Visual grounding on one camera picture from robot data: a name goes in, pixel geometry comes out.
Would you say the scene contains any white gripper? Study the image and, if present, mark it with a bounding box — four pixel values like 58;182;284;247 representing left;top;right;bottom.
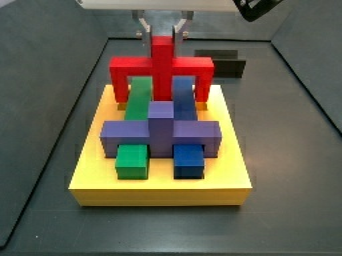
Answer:
75;0;238;56

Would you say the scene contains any red E-shaped block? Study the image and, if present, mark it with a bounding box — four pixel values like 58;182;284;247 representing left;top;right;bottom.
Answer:
110;36;214;103

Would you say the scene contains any yellow base board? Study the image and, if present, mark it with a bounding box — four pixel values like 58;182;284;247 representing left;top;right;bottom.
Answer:
69;85;253;206

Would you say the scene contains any purple E-shaped block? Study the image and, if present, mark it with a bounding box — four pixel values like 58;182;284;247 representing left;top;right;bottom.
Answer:
101;102;222;158

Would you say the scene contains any green rectangular bar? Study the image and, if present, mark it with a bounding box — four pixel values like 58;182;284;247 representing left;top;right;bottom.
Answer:
116;77;153;180

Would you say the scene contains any blue rectangular bar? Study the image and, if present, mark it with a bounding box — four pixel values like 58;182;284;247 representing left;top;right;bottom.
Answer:
173;77;205;179

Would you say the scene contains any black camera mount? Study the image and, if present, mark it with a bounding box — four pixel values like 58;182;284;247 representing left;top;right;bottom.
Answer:
233;0;285;22

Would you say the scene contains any black angled bracket holder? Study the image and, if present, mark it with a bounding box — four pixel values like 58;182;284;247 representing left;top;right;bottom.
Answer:
196;49;246;78

